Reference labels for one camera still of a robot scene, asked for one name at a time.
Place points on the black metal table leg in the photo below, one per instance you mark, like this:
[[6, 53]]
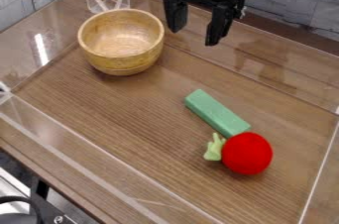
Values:
[[42, 189]]

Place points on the green rectangular block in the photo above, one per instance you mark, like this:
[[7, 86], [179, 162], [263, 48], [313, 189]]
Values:
[[216, 114]]

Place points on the clear acrylic tray wall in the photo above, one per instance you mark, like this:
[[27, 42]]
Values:
[[116, 144]]

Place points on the red plush fruit green leaf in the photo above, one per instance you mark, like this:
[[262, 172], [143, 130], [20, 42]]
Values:
[[245, 153]]

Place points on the wooden bowl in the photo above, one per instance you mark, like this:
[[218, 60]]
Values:
[[122, 41]]

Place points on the clear acrylic corner bracket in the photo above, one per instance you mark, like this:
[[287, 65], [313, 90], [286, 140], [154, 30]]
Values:
[[98, 6]]

